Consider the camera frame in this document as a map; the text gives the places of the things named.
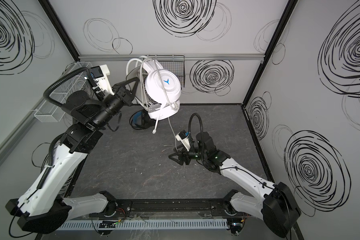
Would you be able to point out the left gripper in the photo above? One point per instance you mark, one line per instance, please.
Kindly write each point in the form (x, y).
(123, 95)

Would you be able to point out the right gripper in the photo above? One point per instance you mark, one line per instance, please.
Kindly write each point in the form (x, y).
(185, 154)

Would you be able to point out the white headphones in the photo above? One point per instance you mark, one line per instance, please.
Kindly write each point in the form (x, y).
(160, 89)

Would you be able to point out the black blue gaming headset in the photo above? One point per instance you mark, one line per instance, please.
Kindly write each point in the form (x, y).
(141, 120)

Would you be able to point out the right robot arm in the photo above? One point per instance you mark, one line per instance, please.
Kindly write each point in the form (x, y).
(273, 203)

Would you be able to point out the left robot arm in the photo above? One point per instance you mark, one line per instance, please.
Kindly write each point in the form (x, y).
(42, 209)

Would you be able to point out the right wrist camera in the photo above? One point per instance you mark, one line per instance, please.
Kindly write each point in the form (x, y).
(184, 139)

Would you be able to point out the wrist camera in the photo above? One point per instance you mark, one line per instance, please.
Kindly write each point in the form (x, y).
(100, 76)
(184, 139)

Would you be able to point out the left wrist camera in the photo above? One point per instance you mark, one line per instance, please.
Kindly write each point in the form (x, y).
(100, 76)

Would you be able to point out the black wire basket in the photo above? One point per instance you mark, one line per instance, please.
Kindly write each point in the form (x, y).
(174, 64)

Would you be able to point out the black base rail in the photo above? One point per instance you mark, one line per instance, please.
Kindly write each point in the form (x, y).
(214, 207)

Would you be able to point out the aluminium wall rail back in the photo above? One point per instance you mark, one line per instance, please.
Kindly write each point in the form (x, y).
(188, 57)

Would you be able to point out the aluminium wall rail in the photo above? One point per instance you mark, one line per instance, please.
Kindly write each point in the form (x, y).
(20, 95)
(188, 57)

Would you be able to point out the white slotted cable duct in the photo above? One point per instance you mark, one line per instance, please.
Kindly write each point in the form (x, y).
(182, 224)

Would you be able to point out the white mesh wall tray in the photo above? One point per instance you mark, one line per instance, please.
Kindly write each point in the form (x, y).
(49, 113)

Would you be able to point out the aluminium wall rail left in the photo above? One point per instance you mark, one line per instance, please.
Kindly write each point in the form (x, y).
(20, 95)

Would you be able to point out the black corner frame post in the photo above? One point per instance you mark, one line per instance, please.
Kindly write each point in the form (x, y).
(54, 19)

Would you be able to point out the right black corner post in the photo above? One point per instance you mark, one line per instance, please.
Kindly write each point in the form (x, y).
(291, 4)

